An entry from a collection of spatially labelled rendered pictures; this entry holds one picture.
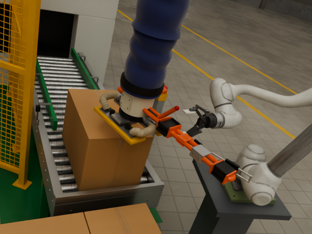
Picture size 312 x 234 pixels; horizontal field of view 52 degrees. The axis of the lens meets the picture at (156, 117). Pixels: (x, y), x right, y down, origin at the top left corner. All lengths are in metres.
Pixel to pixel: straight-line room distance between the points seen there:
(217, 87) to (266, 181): 0.56
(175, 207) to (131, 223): 1.05
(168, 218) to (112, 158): 1.07
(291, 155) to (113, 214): 1.04
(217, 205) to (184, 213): 1.00
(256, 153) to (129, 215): 0.83
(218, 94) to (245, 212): 0.70
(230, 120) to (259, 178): 0.35
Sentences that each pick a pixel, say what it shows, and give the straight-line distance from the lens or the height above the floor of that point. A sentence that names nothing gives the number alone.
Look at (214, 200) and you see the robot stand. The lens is 1.96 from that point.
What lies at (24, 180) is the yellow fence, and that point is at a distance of 2.82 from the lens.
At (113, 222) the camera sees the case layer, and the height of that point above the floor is 0.54.
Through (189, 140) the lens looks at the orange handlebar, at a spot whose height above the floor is 1.21.
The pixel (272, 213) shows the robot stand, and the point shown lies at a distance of 2.10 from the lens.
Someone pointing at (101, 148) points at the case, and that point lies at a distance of 1.84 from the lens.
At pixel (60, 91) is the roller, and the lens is 3.11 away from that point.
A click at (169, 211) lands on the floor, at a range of 2.88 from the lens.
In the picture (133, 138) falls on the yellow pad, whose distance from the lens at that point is 1.60.
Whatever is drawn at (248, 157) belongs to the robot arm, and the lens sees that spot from 1.97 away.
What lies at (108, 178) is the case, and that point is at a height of 0.64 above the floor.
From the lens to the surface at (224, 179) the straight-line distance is 1.37.
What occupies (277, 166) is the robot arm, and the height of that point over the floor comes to 1.11.
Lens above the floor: 1.95
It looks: 28 degrees down
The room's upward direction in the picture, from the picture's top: 16 degrees clockwise
